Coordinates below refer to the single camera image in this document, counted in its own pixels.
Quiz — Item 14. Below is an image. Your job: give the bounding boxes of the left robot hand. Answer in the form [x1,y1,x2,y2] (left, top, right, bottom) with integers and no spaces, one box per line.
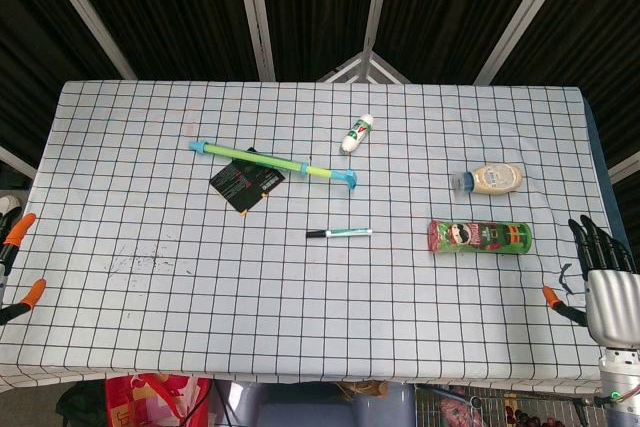
[0,211,49,327]

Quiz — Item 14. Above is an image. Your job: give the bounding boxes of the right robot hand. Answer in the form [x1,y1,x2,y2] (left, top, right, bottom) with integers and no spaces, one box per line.
[542,215,640,348]

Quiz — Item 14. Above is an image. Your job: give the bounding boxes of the green white marker body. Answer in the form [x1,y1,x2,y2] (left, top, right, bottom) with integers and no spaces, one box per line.
[324,228,373,240]

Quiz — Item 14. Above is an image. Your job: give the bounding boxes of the white shoe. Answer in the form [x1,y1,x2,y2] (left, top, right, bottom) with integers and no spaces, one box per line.
[0,195,24,218]

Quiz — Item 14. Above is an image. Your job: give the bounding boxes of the green Pringles can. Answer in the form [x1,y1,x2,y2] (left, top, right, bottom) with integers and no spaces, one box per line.
[427,218,534,257]

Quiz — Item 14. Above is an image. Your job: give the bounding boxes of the mayonnaise squeeze bottle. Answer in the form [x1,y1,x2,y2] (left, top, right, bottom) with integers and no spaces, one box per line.
[452,163,525,197]

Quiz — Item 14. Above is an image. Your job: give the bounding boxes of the black bag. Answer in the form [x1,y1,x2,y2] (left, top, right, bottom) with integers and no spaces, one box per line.
[55,380,109,427]

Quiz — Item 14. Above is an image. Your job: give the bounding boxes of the red shopping bag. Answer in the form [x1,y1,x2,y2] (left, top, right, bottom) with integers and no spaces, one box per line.
[104,372,214,427]

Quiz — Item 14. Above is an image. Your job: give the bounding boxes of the black card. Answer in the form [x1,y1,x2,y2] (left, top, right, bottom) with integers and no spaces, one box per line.
[209,146,287,217]

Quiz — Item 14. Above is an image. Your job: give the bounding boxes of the light blue checkered tablecloth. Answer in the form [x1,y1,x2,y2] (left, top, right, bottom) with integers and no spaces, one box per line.
[0,79,640,392]

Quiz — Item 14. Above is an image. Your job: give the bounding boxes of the small white bottle green label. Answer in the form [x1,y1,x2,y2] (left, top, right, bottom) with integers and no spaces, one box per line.
[339,113,375,155]

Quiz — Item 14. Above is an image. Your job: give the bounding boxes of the wire mesh basket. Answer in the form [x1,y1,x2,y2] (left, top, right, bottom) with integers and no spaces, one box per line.
[414,383,609,427]

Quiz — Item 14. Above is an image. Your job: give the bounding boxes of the white triangular frame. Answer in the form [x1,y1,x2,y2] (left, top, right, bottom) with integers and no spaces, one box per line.
[317,51,411,85]

